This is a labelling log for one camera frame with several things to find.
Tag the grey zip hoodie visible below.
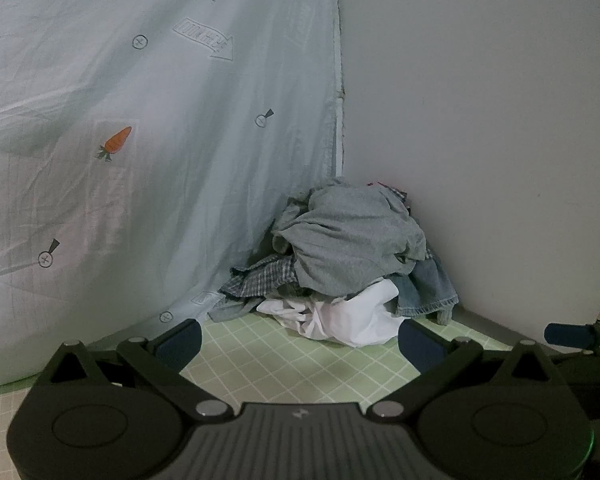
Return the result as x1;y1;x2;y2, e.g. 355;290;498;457
272;179;427;297

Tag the blue denim garment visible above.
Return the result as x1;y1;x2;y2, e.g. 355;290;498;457
389;246;460;326

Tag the white garment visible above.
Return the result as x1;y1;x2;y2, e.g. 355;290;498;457
257;278;405;348

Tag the green checked bed sheet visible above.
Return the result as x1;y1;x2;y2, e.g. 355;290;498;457
0;314;512;479

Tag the grey plaid shirt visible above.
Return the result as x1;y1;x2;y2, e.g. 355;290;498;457
209;255;312;323

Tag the light green carrot-print quilt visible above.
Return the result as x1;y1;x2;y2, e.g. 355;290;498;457
0;0;341;386

